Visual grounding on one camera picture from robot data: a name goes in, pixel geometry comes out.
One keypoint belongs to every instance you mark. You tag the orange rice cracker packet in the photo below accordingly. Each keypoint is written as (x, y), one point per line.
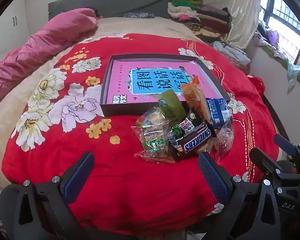
(196, 100)

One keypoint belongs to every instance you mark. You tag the clear packet with green label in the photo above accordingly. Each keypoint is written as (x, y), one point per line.
(152, 142)

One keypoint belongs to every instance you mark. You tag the white wardrobe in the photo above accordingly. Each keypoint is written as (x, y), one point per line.
(10, 30)

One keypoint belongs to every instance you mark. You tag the clear candy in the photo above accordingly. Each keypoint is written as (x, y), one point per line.
(223, 140)

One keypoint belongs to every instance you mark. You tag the stack of folded clothes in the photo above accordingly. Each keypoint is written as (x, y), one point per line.
(202, 17)

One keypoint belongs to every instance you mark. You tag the pink pillow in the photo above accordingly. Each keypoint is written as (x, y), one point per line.
(40, 45)

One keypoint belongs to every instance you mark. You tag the red plastic bag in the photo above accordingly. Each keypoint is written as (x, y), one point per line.
(257, 85)

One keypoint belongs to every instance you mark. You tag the dark patterned pillow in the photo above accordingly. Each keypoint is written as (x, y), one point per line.
(138, 15)

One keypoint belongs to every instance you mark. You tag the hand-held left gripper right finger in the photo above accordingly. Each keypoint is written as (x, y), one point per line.
(212, 177)

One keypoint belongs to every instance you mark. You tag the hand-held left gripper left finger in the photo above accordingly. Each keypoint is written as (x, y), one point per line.
(80, 177)

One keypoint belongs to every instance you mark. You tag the black packet with green peas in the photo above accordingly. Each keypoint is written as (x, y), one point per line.
(177, 131)

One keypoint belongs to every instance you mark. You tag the blue snack packet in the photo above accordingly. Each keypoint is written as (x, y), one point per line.
(218, 111)

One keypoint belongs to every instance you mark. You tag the grey headboard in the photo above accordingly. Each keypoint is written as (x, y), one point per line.
(110, 2)

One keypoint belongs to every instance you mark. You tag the dark shallow cardboard box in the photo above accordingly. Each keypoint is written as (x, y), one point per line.
(110, 108)

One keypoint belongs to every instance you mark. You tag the barred window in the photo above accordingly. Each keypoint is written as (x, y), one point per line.
(290, 22)

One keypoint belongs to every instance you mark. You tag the white curtain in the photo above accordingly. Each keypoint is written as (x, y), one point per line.
(242, 12)

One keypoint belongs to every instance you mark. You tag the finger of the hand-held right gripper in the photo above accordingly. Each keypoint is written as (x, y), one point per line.
(287, 145)
(263, 162)

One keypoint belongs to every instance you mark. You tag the brown chocolate bar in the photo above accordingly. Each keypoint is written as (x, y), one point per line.
(196, 141)

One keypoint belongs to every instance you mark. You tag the purple cloth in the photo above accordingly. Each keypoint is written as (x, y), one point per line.
(273, 37)

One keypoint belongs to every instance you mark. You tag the pink picture book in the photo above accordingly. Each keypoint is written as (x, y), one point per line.
(120, 80)

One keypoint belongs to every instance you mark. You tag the pale clothes heap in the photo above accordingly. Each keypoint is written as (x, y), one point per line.
(230, 53)

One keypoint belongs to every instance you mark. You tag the beige bed sheet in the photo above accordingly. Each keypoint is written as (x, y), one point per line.
(140, 26)

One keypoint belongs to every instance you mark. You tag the light green pastry packet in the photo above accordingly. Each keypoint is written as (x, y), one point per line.
(170, 107)

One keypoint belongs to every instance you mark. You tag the red floral blanket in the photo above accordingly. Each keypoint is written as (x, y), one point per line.
(127, 185)

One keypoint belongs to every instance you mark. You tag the white hanging cloth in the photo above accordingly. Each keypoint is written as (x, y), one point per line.
(293, 73)

